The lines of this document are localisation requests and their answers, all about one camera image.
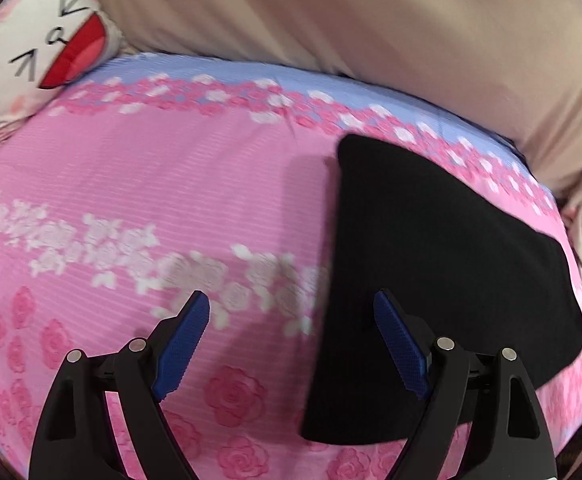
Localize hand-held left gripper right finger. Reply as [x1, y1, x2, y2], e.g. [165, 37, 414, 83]
[373, 289, 558, 480]

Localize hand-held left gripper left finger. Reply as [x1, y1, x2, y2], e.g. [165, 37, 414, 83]
[28, 290, 211, 480]

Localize black pants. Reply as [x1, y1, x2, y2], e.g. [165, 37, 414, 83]
[298, 133, 582, 446]

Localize pink floral bed sheet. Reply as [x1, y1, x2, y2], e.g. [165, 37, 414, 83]
[0, 50, 582, 480]

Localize beige cloth cover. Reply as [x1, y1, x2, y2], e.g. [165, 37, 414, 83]
[85, 0, 582, 203]

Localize cartoon face pillow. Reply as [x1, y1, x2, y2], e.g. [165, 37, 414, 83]
[0, 0, 124, 136]

